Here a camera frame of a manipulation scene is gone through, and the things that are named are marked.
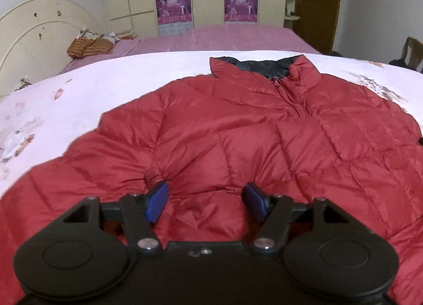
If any purple poster lower left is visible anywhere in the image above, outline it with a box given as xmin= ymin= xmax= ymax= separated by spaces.
xmin=155 ymin=0 xmax=192 ymax=25

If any brown wooden door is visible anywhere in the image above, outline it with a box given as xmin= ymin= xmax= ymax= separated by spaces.
xmin=293 ymin=0 xmax=341 ymax=54

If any red puffer jacket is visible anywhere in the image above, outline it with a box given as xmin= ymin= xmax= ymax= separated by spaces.
xmin=1 ymin=56 xmax=422 ymax=304

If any cream wooden headboard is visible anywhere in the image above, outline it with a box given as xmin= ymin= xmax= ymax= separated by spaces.
xmin=1 ymin=0 xmax=105 ymax=97

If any purple poster lower right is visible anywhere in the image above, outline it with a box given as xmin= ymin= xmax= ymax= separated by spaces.
xmin=224 ymin=0 xmax=258 ymax=24

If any pink bed sheet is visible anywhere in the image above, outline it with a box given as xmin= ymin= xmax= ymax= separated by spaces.
xmin=62 ymin=24 xmax=319 ymax=73

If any wooden chair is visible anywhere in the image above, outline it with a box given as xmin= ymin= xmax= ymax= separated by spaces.
xmin=389 ymin=36 xmax=423 ymax=71

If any purple poster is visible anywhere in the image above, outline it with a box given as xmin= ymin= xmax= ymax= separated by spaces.
xmin=224 ymin=0 xmax=258 ymax=24
xmin=155 ymin=0 xmax=192 ymax=25

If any white floral bed cover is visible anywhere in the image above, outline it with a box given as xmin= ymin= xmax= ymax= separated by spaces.
xmin=1 ymin=51 xmax=422 ymax=193

